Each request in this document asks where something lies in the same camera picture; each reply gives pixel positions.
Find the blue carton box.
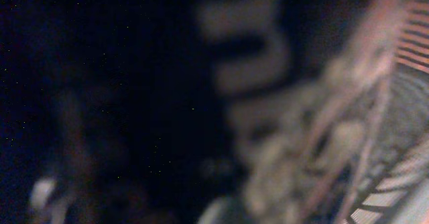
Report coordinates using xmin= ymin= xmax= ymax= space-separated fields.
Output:
xmin=1 ymin=0 xmax=367 ymax=223

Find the grey plastic shopping basket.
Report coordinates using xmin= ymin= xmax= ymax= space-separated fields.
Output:
xmin=308 ymin=0 xmax=428 ymax=223

